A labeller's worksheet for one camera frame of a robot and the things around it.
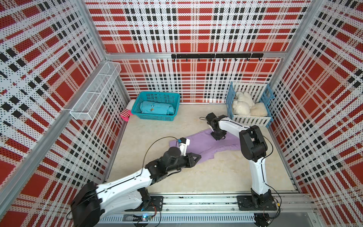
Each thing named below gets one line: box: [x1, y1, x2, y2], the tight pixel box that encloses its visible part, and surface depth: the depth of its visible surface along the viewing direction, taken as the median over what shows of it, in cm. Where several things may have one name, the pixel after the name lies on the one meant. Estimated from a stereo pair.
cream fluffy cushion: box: [250, 102, 268, 117], surface depth 109 cm
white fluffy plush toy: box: [232, 91, 255, 116], surface depth 104 cm
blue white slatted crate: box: [225, 81, 275, 128], surface depth 110 cm
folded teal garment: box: [140, 101, 175, 116], surface depth 110 cm
